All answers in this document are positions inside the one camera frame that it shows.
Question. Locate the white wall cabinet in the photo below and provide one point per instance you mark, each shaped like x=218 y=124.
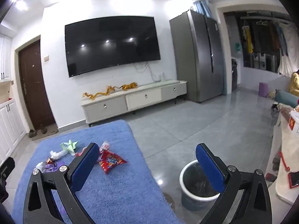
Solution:
x=4 y=58

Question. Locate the washing machine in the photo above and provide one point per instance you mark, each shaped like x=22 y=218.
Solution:
x=235 y=74

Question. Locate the golden dragon figurine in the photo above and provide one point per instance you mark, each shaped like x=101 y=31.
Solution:
x=109 y=89

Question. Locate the red phone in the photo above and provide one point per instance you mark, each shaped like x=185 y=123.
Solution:
x=293 y=179

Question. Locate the white power strip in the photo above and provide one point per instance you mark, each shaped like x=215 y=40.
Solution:
x=162 y=76

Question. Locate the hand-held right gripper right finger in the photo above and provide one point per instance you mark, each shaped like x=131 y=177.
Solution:
x=210 y=170

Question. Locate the brown entrance door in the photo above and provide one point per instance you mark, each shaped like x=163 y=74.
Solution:
x=35 y=86

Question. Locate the white plastic wrapper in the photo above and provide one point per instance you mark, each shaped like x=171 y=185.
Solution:
x=57 y=154

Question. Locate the blue curtain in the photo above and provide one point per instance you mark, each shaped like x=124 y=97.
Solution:
x=203 y=8

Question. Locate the patterned pink cushion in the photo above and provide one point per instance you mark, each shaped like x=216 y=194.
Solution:
x=285 y=113

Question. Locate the white side table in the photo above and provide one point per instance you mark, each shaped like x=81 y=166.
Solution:
x=285 y=144

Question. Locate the small pink wrapper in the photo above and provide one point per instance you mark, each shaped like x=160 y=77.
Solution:
x=79 y=154

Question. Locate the golden tiger figurine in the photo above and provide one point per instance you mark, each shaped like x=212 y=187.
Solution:
x=128 y=86

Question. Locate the teal chair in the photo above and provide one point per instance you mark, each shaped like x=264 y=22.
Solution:
x=285 y=98

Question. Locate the purple stool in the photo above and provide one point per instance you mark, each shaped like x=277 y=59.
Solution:
x=264 y=89

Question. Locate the brown shoe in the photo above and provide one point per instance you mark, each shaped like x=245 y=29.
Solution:
x=32 y=133
x=43 y=129

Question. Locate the purple wrapper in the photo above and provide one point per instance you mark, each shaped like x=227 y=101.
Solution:
x=52 y=166

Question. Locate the red white small packet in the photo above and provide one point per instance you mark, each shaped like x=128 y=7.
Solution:
x=104 y=146

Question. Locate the grey waste bin white rim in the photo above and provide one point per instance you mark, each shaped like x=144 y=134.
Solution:
x=193 y=179

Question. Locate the white grey television cabinet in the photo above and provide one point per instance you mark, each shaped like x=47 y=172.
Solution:
x=140 y=98

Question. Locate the yellow cloth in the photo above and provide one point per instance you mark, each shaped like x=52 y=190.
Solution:
x=294 y=84

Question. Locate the white bag red label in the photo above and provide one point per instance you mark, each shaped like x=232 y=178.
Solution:
x=294 y=121

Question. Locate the brown orange snack wrapper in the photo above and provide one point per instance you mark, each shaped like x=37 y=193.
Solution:
x=49 y=161

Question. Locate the black wall television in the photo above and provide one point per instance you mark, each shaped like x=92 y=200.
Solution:
x=112 y=44

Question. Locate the row of hanging clothes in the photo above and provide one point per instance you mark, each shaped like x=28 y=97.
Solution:
x=268 y=39

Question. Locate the white floor cabinet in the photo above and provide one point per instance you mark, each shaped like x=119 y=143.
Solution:
x=9 y=126

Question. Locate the red snack packet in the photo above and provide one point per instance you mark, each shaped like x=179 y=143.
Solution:
x=111 y=162

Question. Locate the brown door mat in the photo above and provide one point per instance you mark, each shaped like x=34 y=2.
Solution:
x=52 y=129

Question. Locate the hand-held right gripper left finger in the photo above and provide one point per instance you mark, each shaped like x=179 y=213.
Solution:
x=84 y=168

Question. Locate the wall light switch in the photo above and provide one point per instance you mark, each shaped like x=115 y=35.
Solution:
x=46 y=58

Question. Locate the blue fluffy mat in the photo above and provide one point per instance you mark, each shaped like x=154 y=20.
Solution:
x=123 y=191

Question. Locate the beige cloth pile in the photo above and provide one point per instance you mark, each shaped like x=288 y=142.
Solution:
x=272 y=94

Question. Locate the grey double-door fridge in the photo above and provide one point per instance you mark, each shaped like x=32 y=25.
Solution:
x=196 y=58

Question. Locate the green paper star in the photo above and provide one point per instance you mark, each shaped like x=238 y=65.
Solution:
x=69 y=146

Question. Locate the small black object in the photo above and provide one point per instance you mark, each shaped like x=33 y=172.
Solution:
x=275 y=107

